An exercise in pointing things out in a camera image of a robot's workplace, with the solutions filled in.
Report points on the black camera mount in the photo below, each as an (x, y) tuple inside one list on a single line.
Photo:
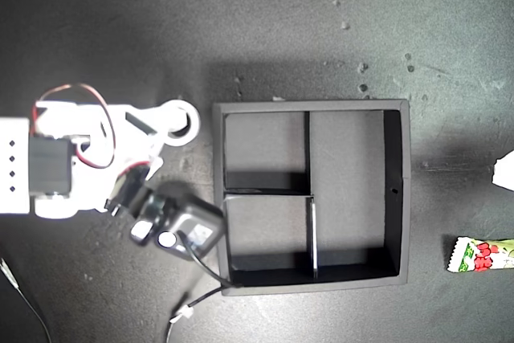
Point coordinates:
[(126, 190)]

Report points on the black camera box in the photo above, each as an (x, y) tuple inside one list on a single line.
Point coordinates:
[(188, 218)]

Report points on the small white tape roll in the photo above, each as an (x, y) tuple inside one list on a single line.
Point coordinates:
[(195, 124)]

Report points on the green printed snack bar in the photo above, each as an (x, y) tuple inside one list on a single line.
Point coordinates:
[(482, 256)]

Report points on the black compartment tray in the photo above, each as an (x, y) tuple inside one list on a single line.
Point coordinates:
[(345, 158)]

